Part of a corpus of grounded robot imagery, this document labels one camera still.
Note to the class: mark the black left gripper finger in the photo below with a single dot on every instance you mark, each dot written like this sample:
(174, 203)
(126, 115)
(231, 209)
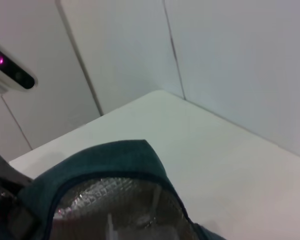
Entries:
(12, 220)

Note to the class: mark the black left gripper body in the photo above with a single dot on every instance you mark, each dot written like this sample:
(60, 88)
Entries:
(7, 177)

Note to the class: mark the teal insulated lunch bag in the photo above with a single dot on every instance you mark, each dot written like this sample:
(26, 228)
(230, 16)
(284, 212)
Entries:
(110, 160)

